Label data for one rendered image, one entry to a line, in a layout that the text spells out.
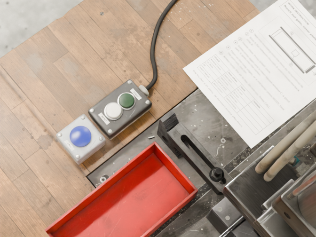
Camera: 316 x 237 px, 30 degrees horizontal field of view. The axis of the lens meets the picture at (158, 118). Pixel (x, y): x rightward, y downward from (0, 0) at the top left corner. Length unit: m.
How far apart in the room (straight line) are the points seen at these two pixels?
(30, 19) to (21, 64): 1.09
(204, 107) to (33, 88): 0.34
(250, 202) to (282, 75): 0.41
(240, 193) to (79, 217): 0.34
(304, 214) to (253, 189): 0.16
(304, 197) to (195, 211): 0.41
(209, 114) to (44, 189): 0.35
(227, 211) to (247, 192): 0.16
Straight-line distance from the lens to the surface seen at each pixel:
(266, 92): 1.20
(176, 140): 1.06
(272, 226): 0.84
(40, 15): 2.29
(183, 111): 1.16
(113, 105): 1.12
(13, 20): 2.29
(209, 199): 1.12
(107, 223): 1.09
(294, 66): 1.24
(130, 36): 1.22
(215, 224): 1.08
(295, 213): 0.75
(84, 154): 1.10
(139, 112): 1.12
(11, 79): 1.20
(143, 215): 1.10
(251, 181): 0.89
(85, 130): 1.10
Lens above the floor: 1.98
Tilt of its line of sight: 70 degrees down
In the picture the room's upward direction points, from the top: 10 degrees clockwise
